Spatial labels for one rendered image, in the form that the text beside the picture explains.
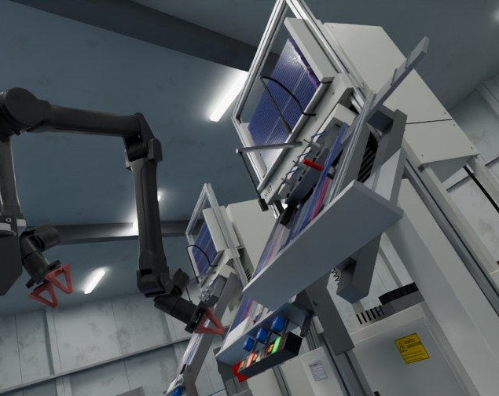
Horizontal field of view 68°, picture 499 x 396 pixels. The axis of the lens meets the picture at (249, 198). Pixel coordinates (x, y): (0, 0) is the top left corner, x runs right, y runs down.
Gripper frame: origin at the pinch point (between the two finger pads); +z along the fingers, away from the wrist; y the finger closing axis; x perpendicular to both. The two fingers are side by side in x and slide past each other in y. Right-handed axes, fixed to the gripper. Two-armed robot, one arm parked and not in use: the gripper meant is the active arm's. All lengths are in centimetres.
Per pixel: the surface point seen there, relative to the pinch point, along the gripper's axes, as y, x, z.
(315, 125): -15, -80, -2
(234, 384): 39.4, 1.7, 17.2
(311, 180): -12, -56, 5
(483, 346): -61, 4, 29
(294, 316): -24.9, -2.6, 11.2
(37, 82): 214, -211, -266
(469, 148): -31, -90, 51
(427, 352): -26, -11, 45
